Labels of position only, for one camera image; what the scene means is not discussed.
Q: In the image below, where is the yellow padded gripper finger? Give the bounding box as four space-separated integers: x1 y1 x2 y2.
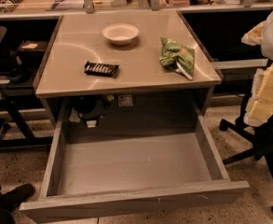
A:
243 63 273 127

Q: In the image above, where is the black rxbar chocolate wrapper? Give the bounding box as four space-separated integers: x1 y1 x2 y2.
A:
84 61 119 77

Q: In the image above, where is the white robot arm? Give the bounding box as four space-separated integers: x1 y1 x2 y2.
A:
241 11 273 127

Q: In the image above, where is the open grey wooden drawer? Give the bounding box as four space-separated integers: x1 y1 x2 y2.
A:
20 110 249 223

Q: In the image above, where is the black office chair right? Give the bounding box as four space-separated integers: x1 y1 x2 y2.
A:
219 94 273 212

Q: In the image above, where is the green chip bag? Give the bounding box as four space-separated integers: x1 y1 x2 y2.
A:
159 37 195 80

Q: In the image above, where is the black box with label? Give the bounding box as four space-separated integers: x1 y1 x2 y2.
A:
17 40 48 68

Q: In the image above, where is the black shoe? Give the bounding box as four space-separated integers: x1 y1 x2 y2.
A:
0 183 35 212

